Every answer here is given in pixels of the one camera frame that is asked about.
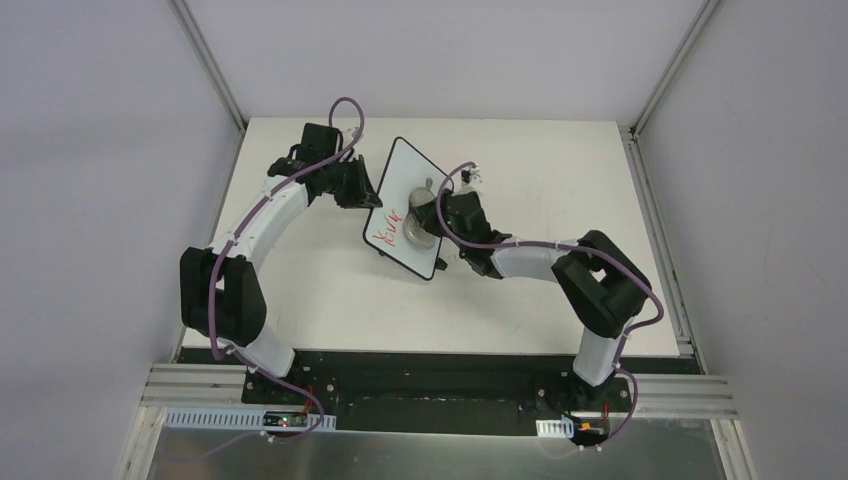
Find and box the small black-framed whiteboard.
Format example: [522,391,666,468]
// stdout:
[362,137,446,281]

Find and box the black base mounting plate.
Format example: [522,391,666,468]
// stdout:
[241,350,636,436]

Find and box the left white cable duct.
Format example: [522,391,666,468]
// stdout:
[163,407,337,432]

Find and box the white cable duct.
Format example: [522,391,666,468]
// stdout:
[163,407,337,432]
[535,416,575,439]

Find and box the silver mesh sponge eraser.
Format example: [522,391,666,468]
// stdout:
[404,177,436,250]

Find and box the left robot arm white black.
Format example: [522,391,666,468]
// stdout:
[179,123,382,405]

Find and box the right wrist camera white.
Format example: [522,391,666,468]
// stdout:
[460,164,482,185]

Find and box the purple cable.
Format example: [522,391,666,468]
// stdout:
[207,97,366,444]
[435,161,665,452]

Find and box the right white cable duct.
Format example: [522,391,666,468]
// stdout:
[535,416,575,439]

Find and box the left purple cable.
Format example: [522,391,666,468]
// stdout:
[207,97,366,444]

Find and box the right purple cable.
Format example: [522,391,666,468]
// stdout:
[435,161,665,452]

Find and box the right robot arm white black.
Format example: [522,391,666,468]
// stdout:
[409,190,652,410]

